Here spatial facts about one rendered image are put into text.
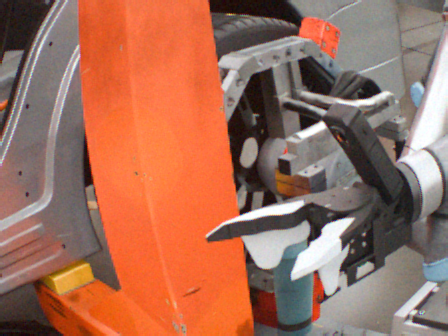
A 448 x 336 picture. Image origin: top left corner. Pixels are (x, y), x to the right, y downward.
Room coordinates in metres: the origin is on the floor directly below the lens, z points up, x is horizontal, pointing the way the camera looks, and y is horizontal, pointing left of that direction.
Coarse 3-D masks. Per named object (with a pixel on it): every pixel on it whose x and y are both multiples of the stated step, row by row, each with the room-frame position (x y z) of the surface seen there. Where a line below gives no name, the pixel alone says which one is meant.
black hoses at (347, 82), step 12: (348, 72) 1.78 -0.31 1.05; (336, 84) 1.78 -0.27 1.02; (348, 84) 1.75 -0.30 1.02; (360, 84) 1.74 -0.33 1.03; (372, 84) 1.76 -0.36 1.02; (336, 96) 1.75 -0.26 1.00; (348, 96) 1.74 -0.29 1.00; (360, 96) 1.83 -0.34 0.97; (372, 96) 1.79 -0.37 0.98; (324, 108) 1.76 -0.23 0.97
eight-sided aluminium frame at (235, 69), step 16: (256, 48) 1.76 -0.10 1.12; (272, 48) 1.75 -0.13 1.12; (288, 48) 1.77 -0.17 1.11; (304, 48) 1.80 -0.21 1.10; (224, 64) 1.70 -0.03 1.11; (240, 64) 1.67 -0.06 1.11; (256, 64) 1.70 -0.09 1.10; (272, 64) 1.73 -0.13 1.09; (320, 64) 1.83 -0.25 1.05; (336, 64) 1.87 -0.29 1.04; (224, 80) 1.67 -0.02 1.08; (240, 80) 1.68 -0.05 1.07; (224, 96) 1.64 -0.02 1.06; (352, 96) 1.90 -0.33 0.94; (256, 272) 1.66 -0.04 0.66; (272, 272) 1.72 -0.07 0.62; (256, 288) 1.69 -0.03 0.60; (272, 288) 1.68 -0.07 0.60
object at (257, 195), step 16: (304, 64) 1.92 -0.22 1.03; (304, 80) 1.94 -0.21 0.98; (320, 80) 1.95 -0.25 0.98; (240, 96) 1.81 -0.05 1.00; (240, 112) 1.80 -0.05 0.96; (240, 128) 1.82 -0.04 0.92; (256, 128) 1.88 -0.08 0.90; (304, 128) 2.05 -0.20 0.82; (240, 144) 1.79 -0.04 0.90; (256, 160) 1.88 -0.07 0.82; (240, 176) 1.79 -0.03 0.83; (256, 176) 1.87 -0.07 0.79; (240, 192) 1.78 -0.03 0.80; (256, 192) 1.81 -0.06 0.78; (272, 192) 1.85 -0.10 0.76; (256, 208) 1.81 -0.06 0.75
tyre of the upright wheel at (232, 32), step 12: (216, 24) 1.83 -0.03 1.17; (228, 24) 1.81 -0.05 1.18; (240, 24) 1.81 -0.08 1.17; (252, 24) 1.82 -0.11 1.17; (264, 24) 1.85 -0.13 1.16; (276, 24) 1.87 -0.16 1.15; (288, 24) 1.91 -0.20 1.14; (216, 36) 1.76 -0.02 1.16; (228, 36) 1.77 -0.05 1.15; (240, 36) 1.79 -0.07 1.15; (252, 36) 1.82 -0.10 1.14; (264, 36) 1.84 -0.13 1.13; (276, 36) 1.86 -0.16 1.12; (288, 36) 1.89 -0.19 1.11; (216, 48) 1.75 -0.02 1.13; (228, 48) 1.77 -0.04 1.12; (240, 48) 1.79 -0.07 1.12; (252, 288) 1.75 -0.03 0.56
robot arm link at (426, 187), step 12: (408, 156) 0.77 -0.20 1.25; (420, 156) 0.76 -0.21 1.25; (420, 168) 0.74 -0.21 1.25; (432, 168) 0.75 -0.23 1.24; (420, 180) 0.73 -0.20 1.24; (432, 180) 0.74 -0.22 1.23; (420, 192) 0.73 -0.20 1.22; (432, 192) 0.73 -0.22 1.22; (420, 204) 0.73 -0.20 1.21; (432, 204) 0.73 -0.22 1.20; (420, 216) 0.73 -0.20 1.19
